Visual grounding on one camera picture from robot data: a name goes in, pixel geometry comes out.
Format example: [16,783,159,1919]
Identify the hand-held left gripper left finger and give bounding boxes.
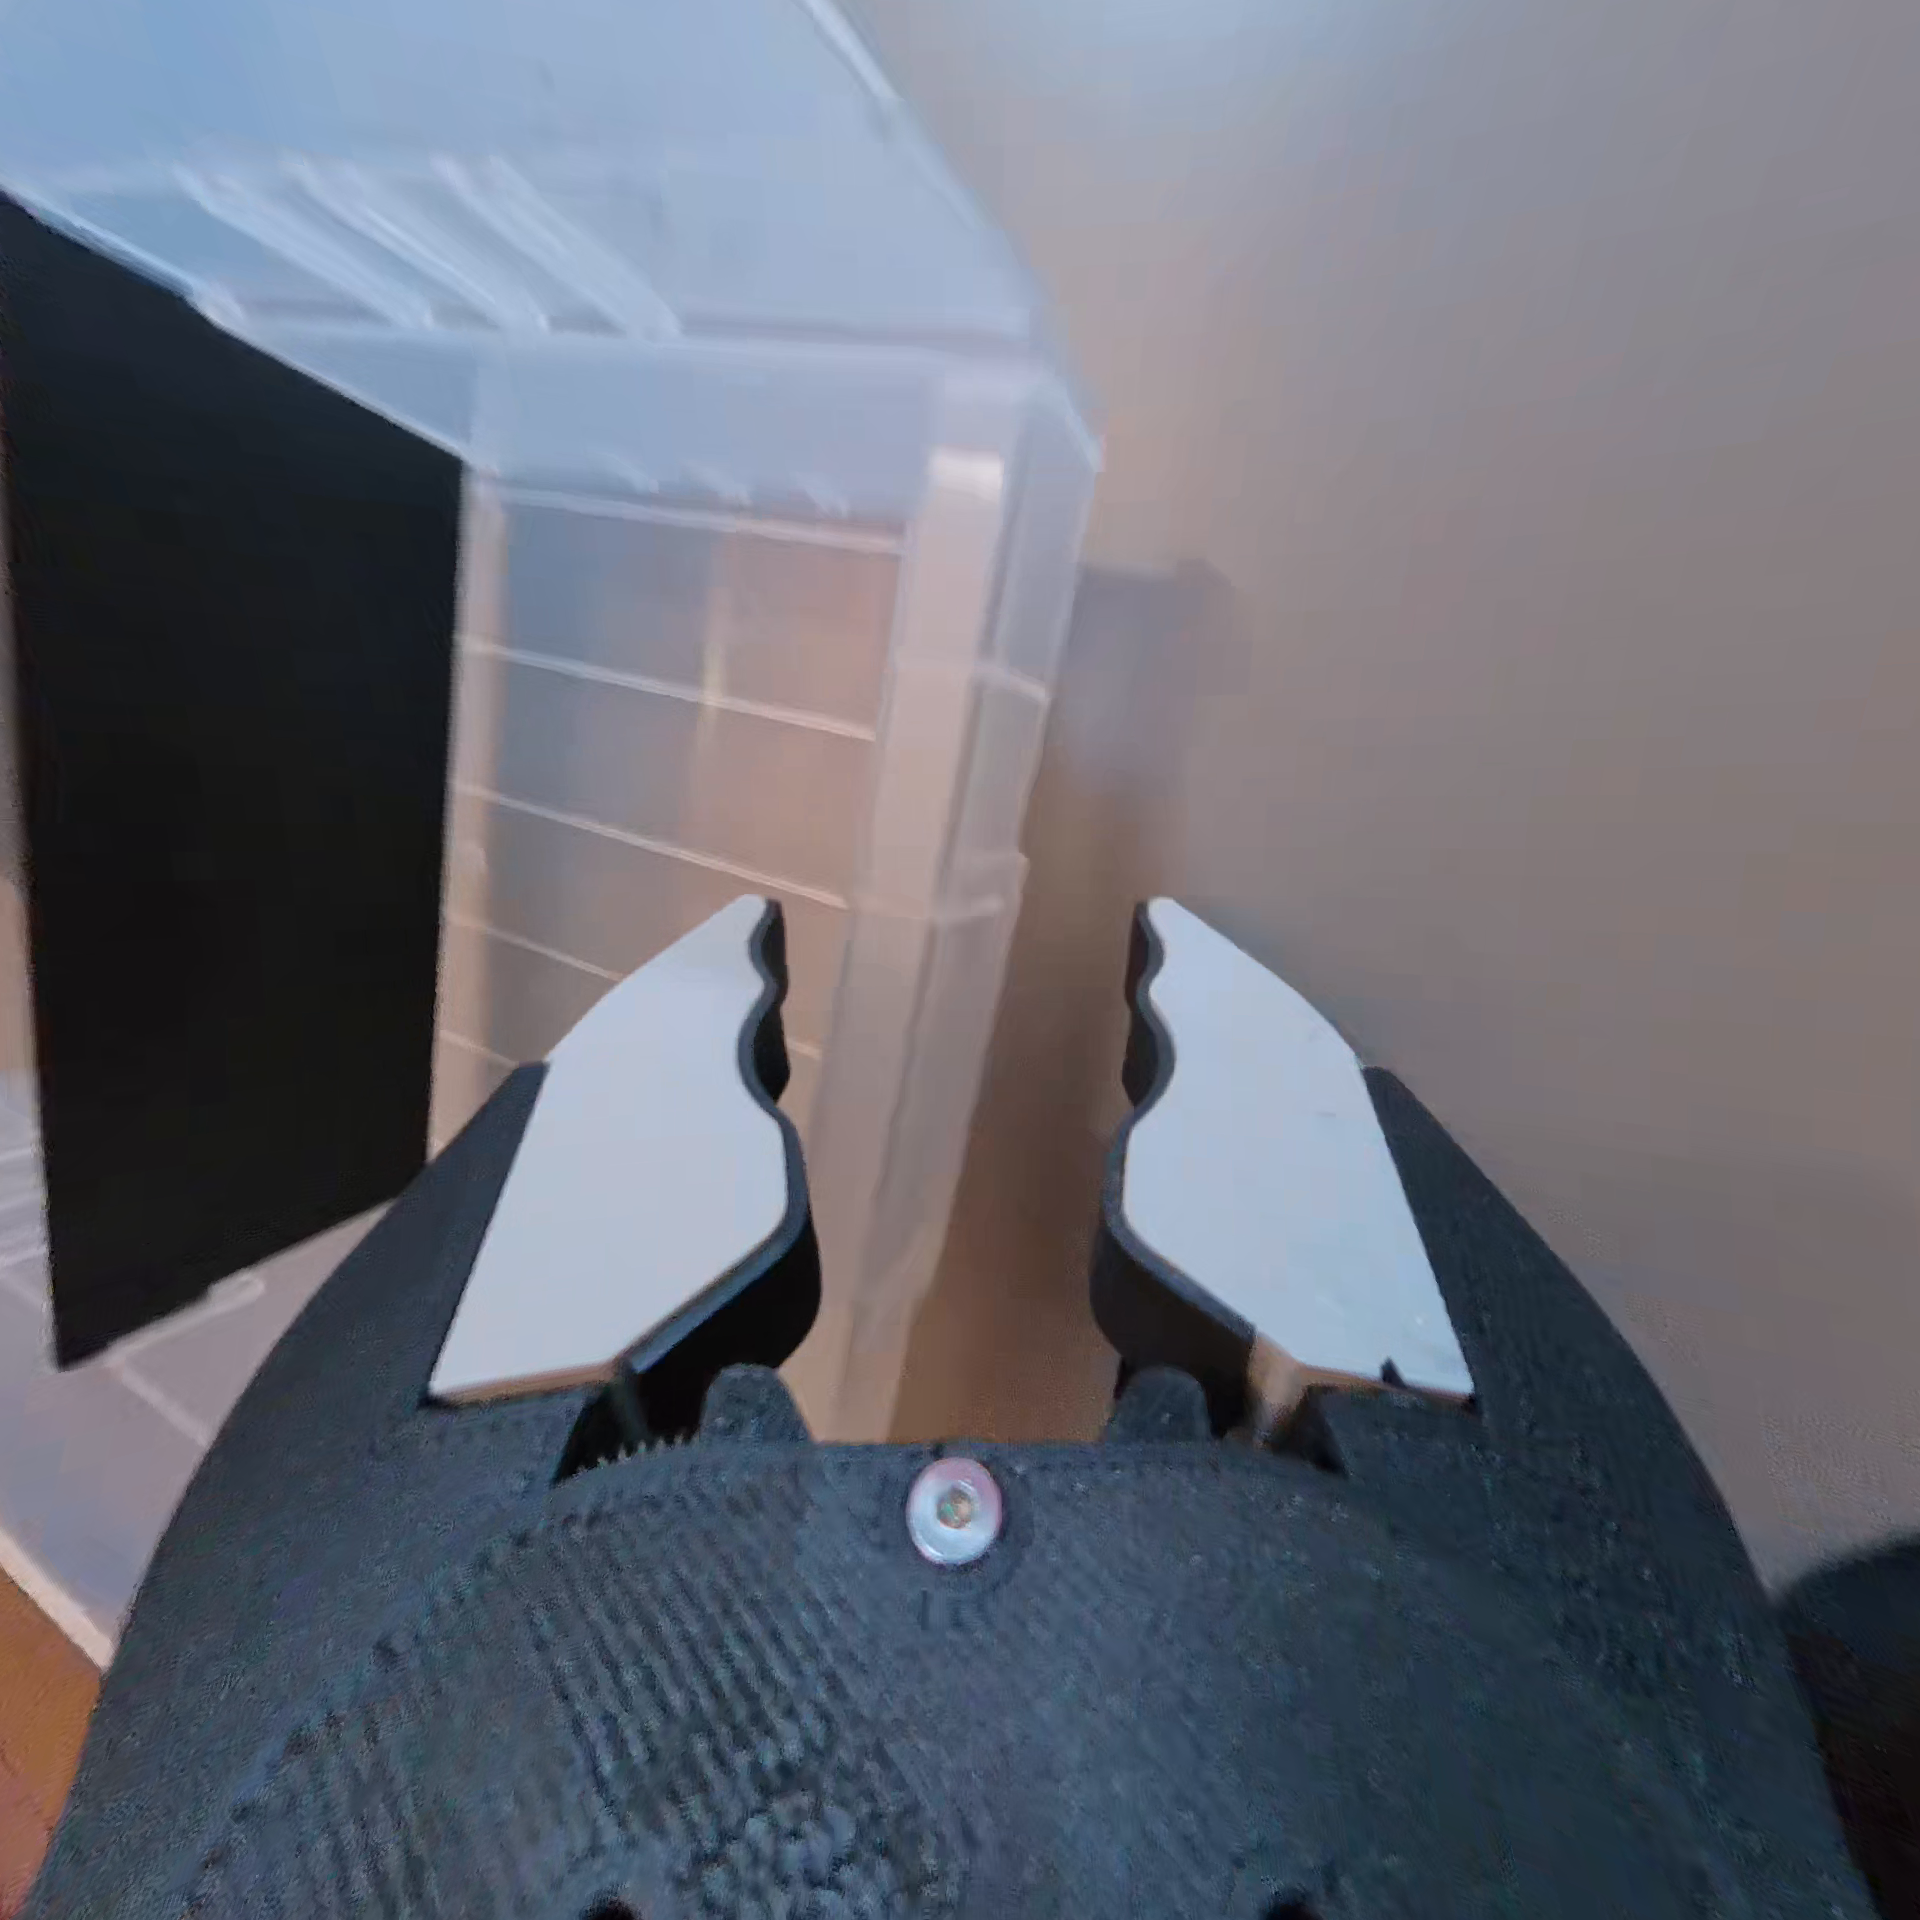
[428,897,828,1449]

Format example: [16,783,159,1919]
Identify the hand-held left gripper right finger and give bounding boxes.
[1089,897,1479,1449]

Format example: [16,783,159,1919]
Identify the clear plastic bin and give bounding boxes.
[0,0,1110,1659]

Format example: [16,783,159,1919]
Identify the black bin divider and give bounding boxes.
[0,192,467,1370]

